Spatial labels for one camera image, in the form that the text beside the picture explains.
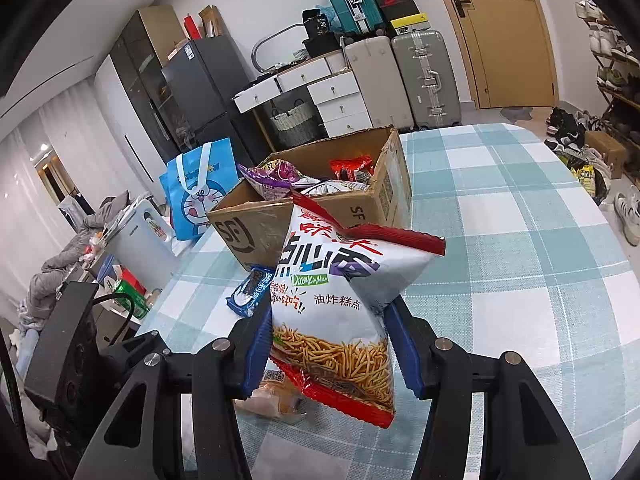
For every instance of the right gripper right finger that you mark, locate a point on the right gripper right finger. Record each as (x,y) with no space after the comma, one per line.
(524,434)

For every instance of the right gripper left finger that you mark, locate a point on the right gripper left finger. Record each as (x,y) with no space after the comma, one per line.
(174,417)

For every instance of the clear cracker pack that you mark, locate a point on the clear cracker pack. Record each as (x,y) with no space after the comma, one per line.
(276,397)

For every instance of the white fried noodle snack bag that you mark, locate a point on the white fried noodle snack bag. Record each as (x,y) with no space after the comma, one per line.
(328,296)

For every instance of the purple candy snack bag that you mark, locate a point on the purple candy snack bag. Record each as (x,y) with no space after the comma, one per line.
(276,179)

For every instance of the white red snack bag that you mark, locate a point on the white red snack bag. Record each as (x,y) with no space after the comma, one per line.
(329,187)

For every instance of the red chip snack bag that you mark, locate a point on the red chip snack bag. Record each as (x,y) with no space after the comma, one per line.
(357,169)

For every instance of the checkered teal tablecloth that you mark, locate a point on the checkered teal tablecloth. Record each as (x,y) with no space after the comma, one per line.
(532,265)

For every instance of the blue Oreo cookie pack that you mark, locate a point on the blue Oreo cookie pack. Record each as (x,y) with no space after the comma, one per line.
(246,297)

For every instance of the blue Doraemon tote bag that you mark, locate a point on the blue Doraemon tote bag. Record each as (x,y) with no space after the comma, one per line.
(195,183)

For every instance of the small cardboard box on floor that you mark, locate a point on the small cardboard box on floor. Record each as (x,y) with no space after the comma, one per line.
(612,152)

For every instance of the dark grey refrigerator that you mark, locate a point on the dark grey refrigerator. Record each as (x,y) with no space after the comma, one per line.
(204,76)

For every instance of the dark glass cabinet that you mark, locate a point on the dark glass cabinet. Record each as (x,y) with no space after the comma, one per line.
(139,55)

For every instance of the woven basket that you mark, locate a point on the woven basket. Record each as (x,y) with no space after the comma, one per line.
(296,126)

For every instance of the white drawer desk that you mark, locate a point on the white drawer desk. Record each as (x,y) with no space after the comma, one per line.
(331,85)

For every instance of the wooden shoe rack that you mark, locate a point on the wooden shoe rack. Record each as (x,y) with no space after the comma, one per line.
(617,81)

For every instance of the silver suitcase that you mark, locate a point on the silver suitcase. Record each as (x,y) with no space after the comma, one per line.
(426,71)

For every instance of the beige suitcase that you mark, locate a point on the beige suitcase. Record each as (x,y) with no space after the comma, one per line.
(376,70)

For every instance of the wooden door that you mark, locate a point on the wooden door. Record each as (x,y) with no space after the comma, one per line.
(506,52)

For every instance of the yellow black box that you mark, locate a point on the yellow black box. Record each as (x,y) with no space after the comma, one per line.
(411,23)

